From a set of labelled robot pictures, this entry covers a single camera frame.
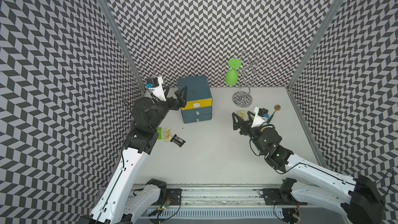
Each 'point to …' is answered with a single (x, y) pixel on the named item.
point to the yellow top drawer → (197, 103)
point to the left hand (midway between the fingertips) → (178, 88)
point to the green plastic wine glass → (231, 75)
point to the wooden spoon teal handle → (276, 108)
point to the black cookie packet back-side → (177, 140)
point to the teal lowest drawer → (197, 118)
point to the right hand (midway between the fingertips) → (239, 115)
